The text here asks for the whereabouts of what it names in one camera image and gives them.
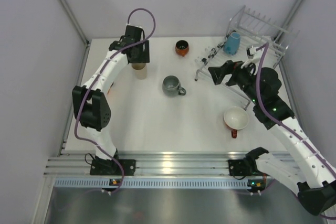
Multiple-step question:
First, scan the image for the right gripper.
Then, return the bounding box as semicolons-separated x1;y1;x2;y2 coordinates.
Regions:
208;58;261;105

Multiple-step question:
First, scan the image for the blue ceramic mug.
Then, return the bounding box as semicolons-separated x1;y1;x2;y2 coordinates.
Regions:
224;31;241;56

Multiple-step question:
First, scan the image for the grey ceramic mug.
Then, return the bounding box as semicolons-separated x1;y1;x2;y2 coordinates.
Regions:
162;76;187;97

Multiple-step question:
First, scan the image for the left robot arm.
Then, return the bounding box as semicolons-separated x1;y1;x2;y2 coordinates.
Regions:
72;24;150;175

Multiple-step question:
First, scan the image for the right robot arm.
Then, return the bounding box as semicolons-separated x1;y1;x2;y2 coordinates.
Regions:
208;60;335;216

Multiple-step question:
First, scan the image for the silver metal dish rack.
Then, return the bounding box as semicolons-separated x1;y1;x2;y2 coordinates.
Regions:
194;6;299;103

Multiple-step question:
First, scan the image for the beige tumbler cup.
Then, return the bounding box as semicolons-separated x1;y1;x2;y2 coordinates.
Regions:
131;63;147;80

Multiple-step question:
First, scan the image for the black and red bowl cup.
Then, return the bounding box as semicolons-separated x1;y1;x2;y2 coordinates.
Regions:
175;40;190;57

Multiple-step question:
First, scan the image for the white and red mug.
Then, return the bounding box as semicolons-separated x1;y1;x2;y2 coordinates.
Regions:
223;106;249;138

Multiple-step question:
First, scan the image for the orange mug black handle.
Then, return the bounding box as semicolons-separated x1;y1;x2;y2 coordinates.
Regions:
107;83;114;95

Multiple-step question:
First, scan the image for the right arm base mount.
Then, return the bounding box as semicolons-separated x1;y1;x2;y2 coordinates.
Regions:
228;159;250;180

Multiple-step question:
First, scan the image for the slotted cable duct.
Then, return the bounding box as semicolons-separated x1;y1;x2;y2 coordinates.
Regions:
54;177;251;189

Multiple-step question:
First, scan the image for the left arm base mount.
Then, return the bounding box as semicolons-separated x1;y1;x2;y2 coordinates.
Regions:
90;157;136;176

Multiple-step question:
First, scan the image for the aluminium mounting rail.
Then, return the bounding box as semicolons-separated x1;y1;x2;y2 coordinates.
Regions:
44;151;245;177

